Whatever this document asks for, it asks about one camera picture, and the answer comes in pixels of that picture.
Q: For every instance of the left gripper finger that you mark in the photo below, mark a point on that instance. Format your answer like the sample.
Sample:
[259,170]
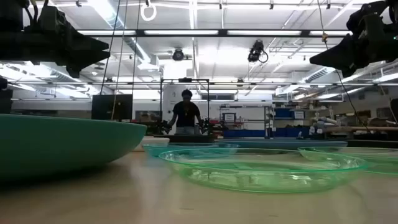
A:
[90,62]
[87,42]

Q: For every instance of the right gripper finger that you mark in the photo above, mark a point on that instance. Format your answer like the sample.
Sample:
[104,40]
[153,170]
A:
[335,53]
[349,71]

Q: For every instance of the large green plastic plate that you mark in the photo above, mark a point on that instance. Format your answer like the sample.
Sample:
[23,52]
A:
[62,146]

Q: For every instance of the clear green plastic plate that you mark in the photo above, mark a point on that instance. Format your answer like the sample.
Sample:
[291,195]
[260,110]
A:
[373,161]
[264,177]

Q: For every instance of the clear blue plastic plate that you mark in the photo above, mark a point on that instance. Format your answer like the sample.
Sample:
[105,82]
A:
[174,149]

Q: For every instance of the black background robot arm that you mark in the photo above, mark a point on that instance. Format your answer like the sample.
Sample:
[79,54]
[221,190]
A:
[207,126]
[164,127]

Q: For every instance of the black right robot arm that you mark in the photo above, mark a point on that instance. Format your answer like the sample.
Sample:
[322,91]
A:
[392,9]

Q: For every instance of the black monitor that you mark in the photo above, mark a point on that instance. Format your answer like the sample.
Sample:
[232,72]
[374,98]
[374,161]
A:
[112,107]

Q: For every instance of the wooden workbench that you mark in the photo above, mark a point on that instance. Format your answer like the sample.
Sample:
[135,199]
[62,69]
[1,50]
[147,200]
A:
[357,128]

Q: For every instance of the white cabinet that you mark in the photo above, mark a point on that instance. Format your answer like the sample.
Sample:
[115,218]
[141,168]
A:
[168,99]

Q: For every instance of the black light bar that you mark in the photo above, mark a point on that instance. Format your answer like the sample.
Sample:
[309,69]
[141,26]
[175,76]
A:
[186,32]

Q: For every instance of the large blue plastic plate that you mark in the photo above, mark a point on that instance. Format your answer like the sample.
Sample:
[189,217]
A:
[280,144]

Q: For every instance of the blue storage bins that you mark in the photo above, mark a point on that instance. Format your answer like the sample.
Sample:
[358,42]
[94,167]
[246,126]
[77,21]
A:
[264,133]

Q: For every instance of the person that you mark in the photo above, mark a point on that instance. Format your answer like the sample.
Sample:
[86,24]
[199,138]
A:
[186,115]

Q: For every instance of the framed sign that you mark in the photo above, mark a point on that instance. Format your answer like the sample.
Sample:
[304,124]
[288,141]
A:
[229,117]

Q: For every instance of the black aluminium table frame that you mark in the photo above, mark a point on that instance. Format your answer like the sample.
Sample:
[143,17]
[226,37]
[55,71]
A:
[373,143]

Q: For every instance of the black hanging camera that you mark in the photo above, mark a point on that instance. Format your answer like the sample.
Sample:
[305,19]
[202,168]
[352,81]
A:
[256,51]

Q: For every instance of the black metal rig frame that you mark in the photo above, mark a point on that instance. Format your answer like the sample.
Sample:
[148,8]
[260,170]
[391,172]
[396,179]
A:
[207,105]

